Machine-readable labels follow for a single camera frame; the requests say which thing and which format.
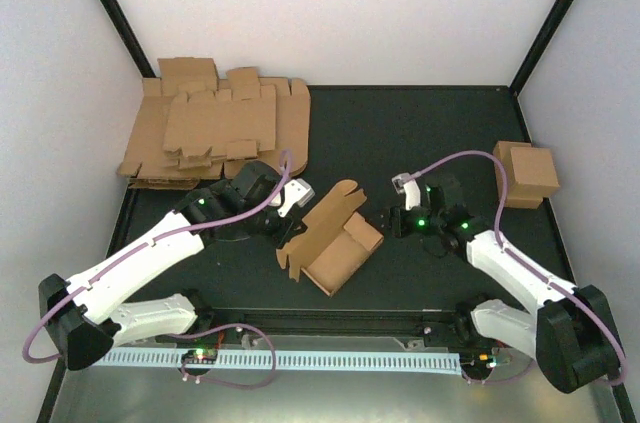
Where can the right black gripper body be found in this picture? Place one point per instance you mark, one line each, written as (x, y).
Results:
(408, 228)

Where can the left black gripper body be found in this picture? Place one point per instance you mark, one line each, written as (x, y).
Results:
(279, 235)

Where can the cardboard box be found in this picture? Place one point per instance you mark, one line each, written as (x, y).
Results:
(533, 173)
(336, 243)
(501, 151)

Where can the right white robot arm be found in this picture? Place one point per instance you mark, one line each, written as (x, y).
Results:
(568, 331)

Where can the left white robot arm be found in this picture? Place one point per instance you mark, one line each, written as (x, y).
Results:
(89, 314)

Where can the stack of flat cardboard blanks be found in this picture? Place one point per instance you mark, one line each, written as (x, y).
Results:
(194, 125)

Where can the left controller circuit board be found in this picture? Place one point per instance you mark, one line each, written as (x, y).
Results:
(201, 355)

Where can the controller circuit board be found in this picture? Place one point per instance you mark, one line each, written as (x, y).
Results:
(201, 355)
(481, 360)

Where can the right controller circuit board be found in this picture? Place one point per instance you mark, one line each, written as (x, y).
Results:
(481, 360)

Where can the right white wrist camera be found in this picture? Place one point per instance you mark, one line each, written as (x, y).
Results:
(405, 184)

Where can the light blue slotted cable duct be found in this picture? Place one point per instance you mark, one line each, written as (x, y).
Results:
(289, 360)

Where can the right black frame post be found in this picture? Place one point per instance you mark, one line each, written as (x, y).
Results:
(551, 24)

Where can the black frame post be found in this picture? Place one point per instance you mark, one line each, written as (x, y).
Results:
(551, 24)
(128, 37)

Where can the left black frame post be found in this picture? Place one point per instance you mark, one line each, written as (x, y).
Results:
(128, 37)

